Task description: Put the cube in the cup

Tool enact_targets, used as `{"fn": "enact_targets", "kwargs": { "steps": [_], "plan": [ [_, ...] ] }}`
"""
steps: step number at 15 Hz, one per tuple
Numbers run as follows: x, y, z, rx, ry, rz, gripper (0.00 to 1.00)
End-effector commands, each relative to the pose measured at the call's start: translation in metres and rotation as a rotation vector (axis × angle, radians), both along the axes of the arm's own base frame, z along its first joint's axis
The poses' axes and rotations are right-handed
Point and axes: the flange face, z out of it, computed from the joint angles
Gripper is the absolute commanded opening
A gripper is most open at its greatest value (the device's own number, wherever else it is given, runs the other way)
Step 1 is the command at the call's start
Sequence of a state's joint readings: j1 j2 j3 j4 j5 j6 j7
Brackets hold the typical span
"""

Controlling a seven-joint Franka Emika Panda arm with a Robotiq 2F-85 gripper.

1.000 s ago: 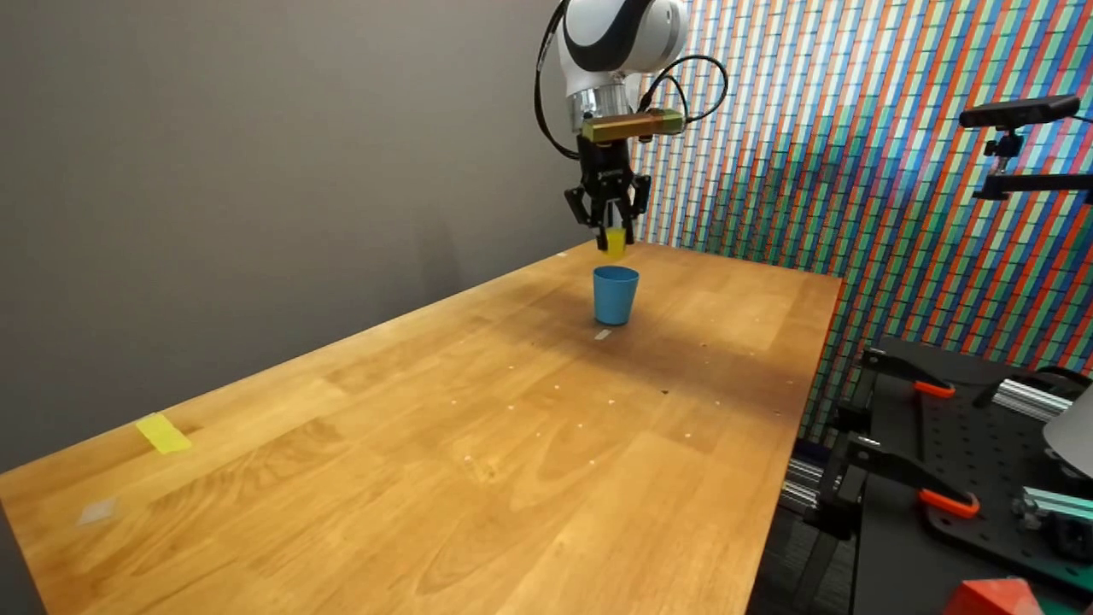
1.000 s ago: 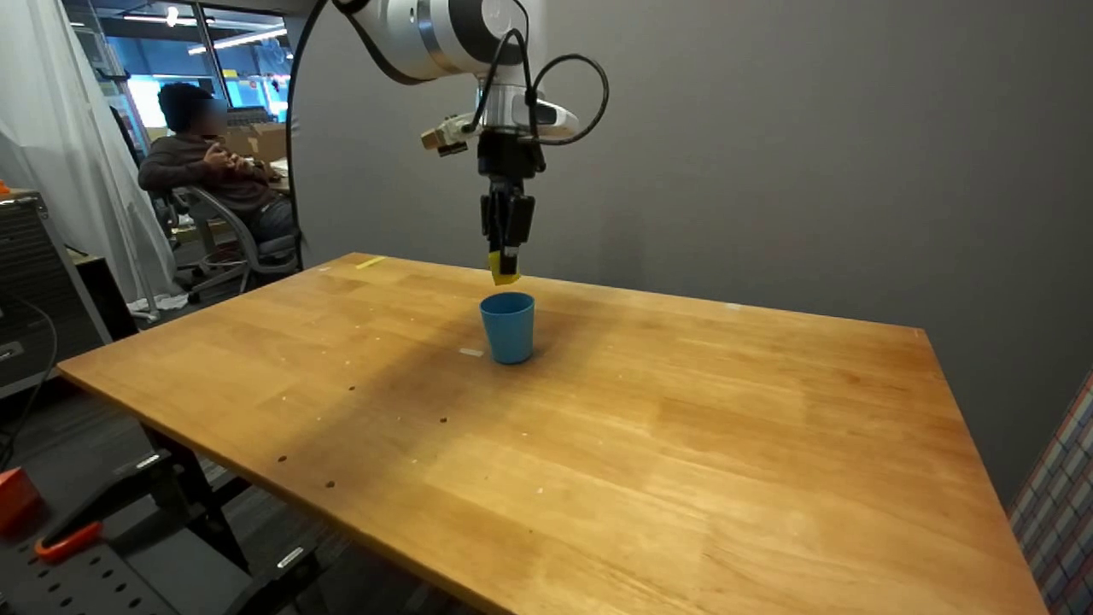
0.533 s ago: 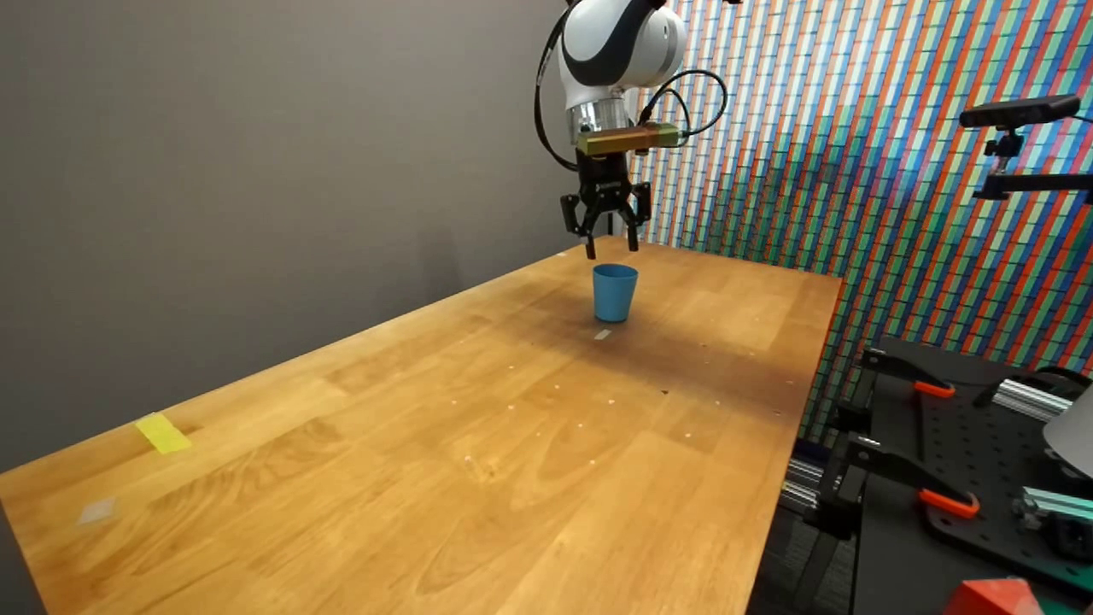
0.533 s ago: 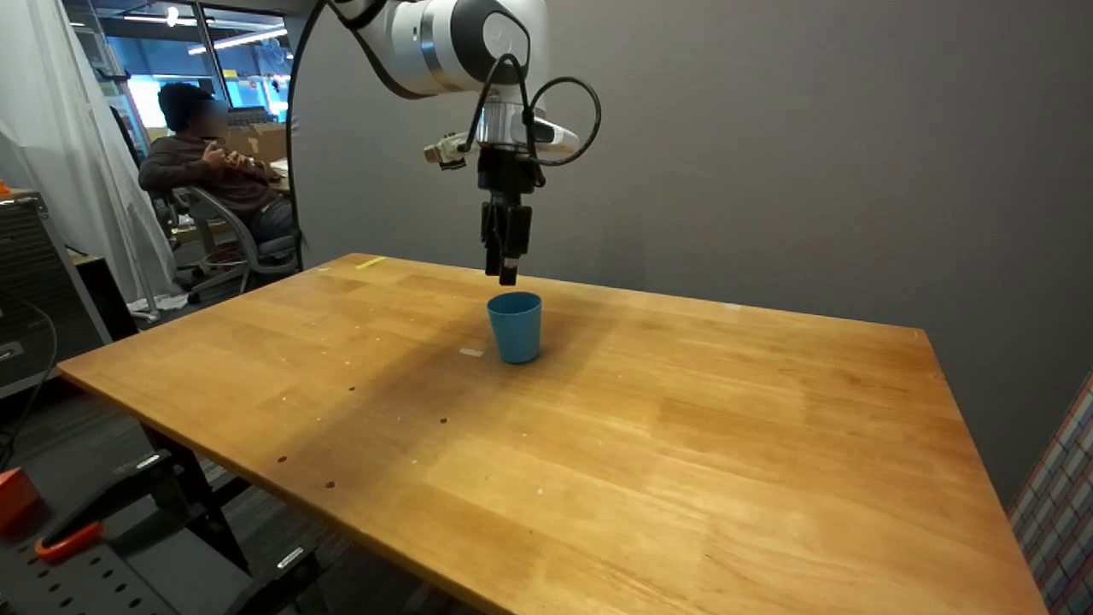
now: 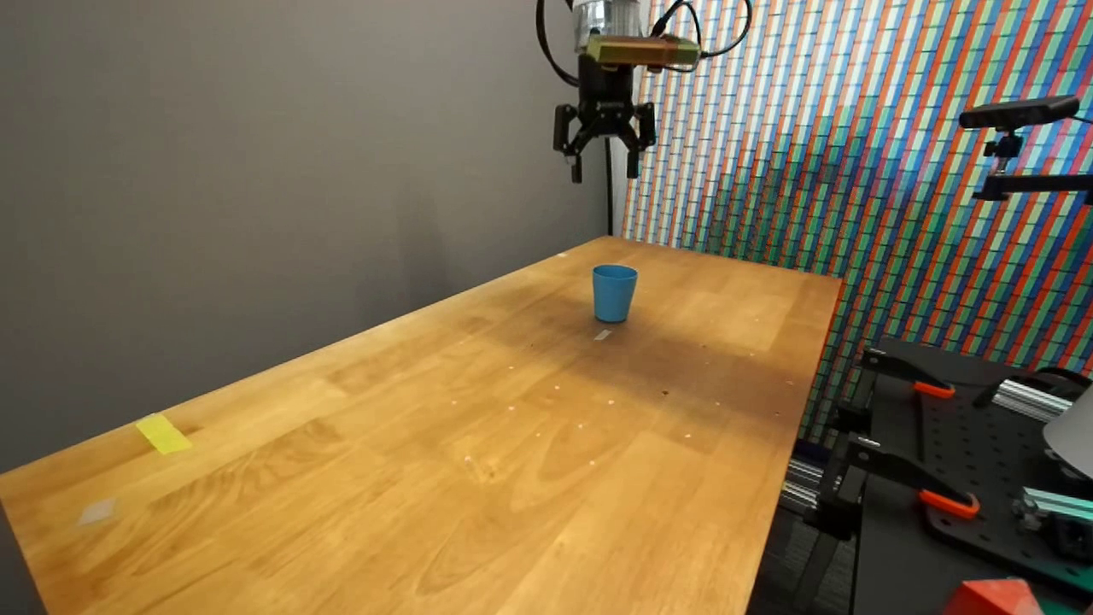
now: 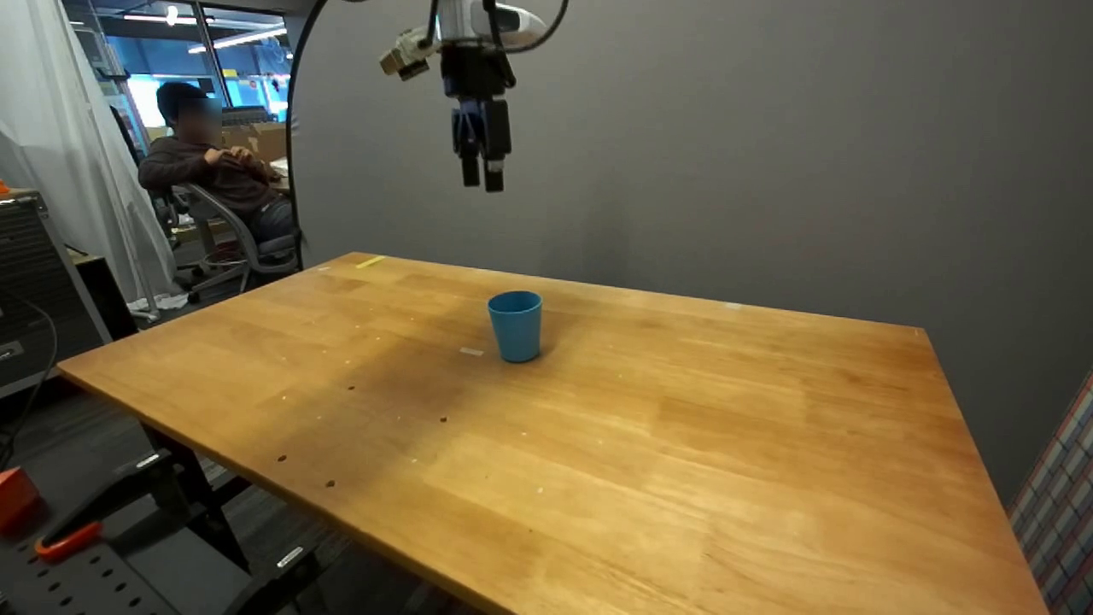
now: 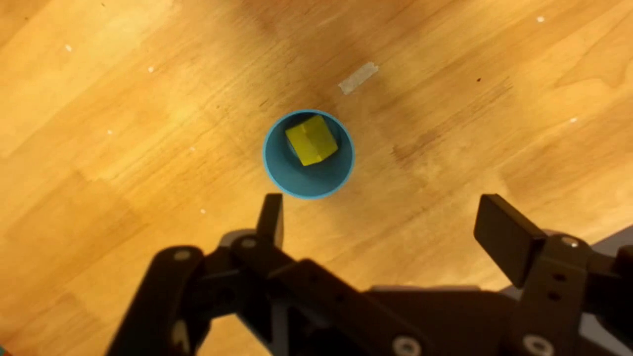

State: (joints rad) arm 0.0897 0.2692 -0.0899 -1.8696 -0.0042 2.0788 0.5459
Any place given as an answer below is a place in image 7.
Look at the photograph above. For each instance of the blue plastic cup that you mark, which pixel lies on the blue plastic cup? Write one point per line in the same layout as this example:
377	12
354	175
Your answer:
308	179

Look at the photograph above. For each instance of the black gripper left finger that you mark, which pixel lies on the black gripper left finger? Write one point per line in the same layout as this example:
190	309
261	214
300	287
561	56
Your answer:
217	289

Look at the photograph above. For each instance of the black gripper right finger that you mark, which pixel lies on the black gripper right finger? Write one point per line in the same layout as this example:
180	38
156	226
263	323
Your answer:
526	264

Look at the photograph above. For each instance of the yellow cube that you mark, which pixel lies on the yellow cube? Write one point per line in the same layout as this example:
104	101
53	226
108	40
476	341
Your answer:
310	141

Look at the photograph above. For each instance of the clear tape piece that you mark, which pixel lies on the clear tape piece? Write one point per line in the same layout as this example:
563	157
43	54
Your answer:
358	78

